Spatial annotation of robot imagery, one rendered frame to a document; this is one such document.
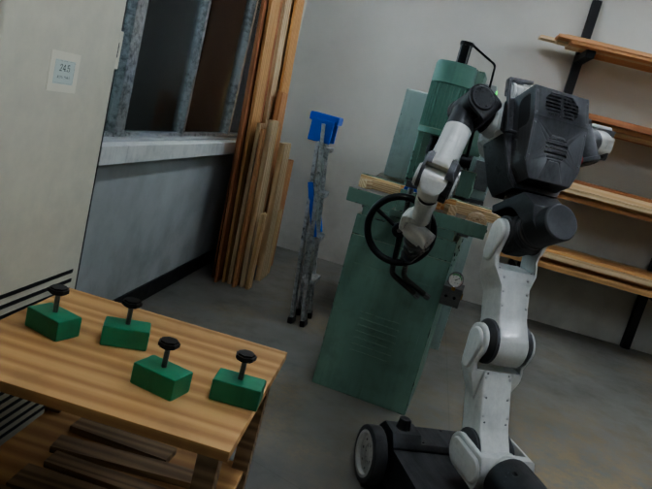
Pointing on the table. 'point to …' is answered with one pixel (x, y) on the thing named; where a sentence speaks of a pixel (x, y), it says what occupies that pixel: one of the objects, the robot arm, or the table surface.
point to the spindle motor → (444, 93)
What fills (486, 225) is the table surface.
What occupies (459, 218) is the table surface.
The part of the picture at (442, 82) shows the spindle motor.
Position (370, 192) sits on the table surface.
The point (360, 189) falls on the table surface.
